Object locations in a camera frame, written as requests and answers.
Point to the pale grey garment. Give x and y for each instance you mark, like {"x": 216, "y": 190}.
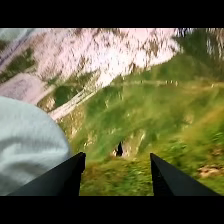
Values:
{"x": 26, "y": 146}

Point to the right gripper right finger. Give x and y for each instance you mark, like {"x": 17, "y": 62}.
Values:
{"x": 170, "y": 181}

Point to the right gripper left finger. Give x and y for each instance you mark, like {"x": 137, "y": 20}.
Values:
{"x": 63, "y": 180}

